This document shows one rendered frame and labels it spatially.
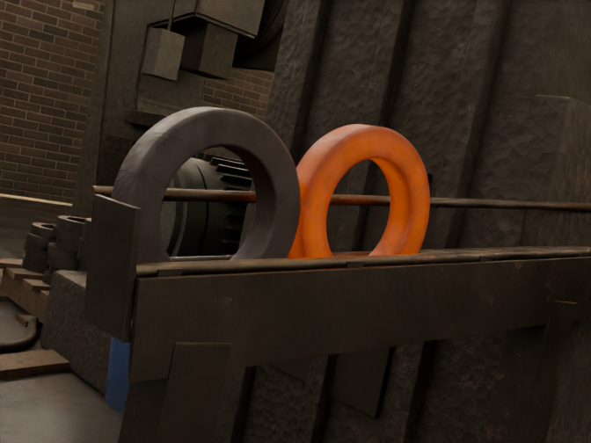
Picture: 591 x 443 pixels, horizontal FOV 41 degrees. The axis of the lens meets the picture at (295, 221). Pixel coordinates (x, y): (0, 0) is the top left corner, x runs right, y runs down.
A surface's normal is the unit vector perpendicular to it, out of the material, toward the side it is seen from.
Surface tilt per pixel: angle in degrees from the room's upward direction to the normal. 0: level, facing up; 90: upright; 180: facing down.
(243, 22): 92
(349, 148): 90
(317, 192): 90
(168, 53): 90
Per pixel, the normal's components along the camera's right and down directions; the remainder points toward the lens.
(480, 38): -0.75, -0.11
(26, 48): 0.63, 0.18
